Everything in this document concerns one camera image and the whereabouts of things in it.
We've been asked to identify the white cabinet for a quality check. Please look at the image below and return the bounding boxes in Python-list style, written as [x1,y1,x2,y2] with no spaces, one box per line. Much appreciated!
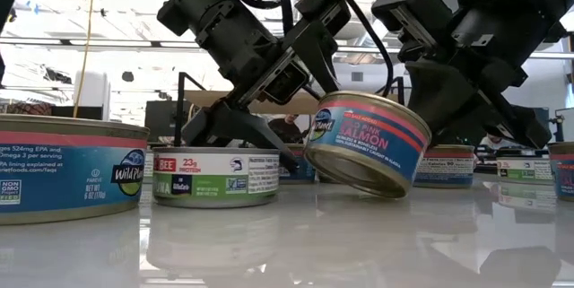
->
[74,70,112,121]

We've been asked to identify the person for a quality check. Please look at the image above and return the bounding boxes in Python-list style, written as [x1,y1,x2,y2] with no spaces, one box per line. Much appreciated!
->
[267,113,310,144]

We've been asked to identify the black background monitor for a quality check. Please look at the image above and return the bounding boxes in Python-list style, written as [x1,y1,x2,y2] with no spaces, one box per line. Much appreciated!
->
[143,100,198,145]

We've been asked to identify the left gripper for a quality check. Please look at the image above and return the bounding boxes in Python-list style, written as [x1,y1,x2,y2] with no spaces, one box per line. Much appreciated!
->
[180,0,353,174]

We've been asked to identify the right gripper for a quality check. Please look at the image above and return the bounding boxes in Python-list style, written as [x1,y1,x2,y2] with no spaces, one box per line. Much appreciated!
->
[370,0,554,151]

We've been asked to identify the black tripod stand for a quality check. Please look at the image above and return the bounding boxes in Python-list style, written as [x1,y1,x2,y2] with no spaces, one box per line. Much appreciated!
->
[550,107,574,144]

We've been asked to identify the dark low box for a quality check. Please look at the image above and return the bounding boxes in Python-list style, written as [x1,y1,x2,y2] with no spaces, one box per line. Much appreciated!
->
[50,105,104,121]

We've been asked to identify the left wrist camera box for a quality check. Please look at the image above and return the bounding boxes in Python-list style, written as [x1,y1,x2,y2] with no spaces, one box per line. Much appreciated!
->
[262,61,311,106]

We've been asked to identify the patterned cloth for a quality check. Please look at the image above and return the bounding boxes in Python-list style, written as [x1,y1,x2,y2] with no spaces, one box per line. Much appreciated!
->
[4,100,55,117]

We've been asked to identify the yellow cord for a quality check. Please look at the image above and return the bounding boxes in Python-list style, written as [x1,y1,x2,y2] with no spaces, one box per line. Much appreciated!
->
[71,0,98,118]

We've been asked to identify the wooden shelf black legs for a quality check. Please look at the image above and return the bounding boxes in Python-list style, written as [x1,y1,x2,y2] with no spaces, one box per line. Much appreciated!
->
[173,71,407,150]

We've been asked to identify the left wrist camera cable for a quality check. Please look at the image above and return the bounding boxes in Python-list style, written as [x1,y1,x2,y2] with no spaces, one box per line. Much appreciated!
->
[272,0,396,99]

